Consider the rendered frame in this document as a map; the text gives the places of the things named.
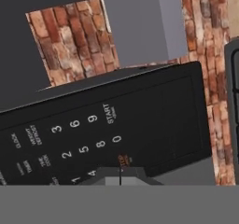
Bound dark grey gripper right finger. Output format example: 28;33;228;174
119;166;164;187

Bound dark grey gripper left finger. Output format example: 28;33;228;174
82;167;121;187

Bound black microwave oven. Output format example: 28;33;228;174
0;61;215;187

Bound dark grey hob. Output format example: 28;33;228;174
223;36;239;186

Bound light grey cupboard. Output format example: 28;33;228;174
102;0;190;69

